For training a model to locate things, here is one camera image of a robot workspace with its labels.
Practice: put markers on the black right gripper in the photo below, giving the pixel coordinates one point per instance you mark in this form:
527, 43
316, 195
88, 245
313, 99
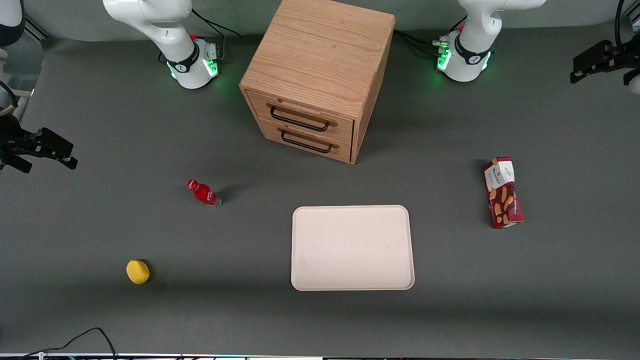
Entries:
11, 136

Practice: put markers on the wooden drawer cabinet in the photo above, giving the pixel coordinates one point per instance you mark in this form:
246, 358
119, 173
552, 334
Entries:
320, 55

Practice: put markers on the yellow lemon toy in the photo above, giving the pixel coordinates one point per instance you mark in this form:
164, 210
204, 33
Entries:
137, 272

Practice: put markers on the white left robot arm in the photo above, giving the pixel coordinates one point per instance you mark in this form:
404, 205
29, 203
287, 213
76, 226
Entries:
472, 35

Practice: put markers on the red plastic drink bottle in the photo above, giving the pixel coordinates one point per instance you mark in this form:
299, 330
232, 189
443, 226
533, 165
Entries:
204, 194

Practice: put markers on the red cookie box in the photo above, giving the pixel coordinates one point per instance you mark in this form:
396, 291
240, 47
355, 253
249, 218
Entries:
502, 195

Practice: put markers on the wooden drawer front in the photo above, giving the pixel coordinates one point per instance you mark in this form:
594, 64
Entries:
345, 129
342, 152

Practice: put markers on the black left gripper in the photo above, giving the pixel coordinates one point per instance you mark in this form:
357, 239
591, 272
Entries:
614, 56

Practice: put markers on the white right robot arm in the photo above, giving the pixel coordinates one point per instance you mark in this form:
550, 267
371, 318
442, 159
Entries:
165, 30

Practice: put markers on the cream rectangular tray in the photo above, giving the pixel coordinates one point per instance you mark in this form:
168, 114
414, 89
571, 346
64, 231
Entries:
352, 247

